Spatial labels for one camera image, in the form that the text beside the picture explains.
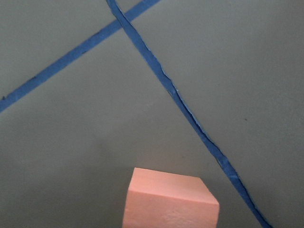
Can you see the orange foam block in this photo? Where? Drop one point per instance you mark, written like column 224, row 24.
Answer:
column 158, row 199

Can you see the crossing blue tape strip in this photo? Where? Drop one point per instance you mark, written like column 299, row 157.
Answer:
column 168, row 84

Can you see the long blue tape strip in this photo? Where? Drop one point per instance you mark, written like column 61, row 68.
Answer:
column 61, row 63

